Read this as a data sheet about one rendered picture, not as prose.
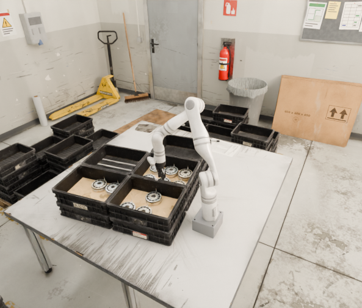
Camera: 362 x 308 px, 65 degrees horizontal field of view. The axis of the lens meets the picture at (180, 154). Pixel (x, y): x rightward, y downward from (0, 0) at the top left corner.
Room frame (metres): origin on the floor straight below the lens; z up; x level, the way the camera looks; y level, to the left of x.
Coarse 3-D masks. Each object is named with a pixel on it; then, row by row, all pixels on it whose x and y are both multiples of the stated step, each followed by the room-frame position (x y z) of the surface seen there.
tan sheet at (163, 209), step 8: (136, 192) 1.44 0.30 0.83; (144, 192) 1.44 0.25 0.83; (128, 200) 1.36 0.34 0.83; (136, 200) 1.36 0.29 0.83; (144, 200) 1.36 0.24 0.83; (168, 200) 1.35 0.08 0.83; (176, 200) 1.35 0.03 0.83; (136, 208) 1.29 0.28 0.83; (152, 208) 1.28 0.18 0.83; (160, 208) 1.28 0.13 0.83; (168, 208) 1.28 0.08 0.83
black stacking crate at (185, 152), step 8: (168, 136) 2.04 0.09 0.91; (168, 144) 2.04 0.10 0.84; (176, 144) 2.02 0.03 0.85; (184, 144) 1.99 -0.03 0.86; (192, 144) 1.97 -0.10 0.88; (168, 152) 1.93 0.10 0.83; (176, 152) 1.93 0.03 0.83; (184, 152) 1.92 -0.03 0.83; (192, 152) 1.92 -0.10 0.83; (200, 168) 1.68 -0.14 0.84
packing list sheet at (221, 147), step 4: (212, 144) 2.25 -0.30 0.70; (216, 144) 2.25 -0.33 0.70; (220, 144) 2.25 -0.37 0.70; (224, 144) 2.25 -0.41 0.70; (228, 144) 2.24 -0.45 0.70; (232, 144) 2.24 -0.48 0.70; (212, 148) 2.17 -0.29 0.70; (216, 148) 2.17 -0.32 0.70; (220, 148) 2.17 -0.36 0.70; (224, 148) 2.17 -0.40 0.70; (228, 148) 2.17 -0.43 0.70; (232, 148) 2.17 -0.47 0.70; (236, 148) 2.16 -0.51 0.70; (216, 152) 2.11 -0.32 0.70; (220, 152) 2.11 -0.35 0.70; (224, 152) 2.11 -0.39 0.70; (228, 152) 2.11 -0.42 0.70; (232, 152) 2.10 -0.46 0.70
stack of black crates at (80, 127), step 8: (64, 120) 3.10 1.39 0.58; (72, 120) 3.20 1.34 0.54; (80, 120) 3.23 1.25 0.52; (88, 120) 3.06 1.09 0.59; (56, 128) 2.88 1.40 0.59; (64, 128) 3.08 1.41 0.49; (72, 128) 3.07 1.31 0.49; (80, 128) 2.95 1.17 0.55; (88, 128) 3.05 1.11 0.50; (64, 136) 2.84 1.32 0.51
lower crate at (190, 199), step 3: (198, 180) 1.64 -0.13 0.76; (195, 183) 1.53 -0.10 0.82; (195, 186) 1.57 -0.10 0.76; (198, 186) 1.62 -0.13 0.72; (192, 189) 1.47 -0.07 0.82; (195, 189) 1.57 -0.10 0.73; (192, 192) 1.50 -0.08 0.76; (195, 192) 1.56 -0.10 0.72; (189, 195) 1.41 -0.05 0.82; (192, 195) 1.48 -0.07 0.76; (189, 198) 1.41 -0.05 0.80; (192, 198) 1.50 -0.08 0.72; (189, 201) 1.42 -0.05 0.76; (189, 204) 1.44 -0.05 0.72; (186, 207) 1.38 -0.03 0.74; (189, 207) 1.41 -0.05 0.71; (186, 210) 1.38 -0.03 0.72
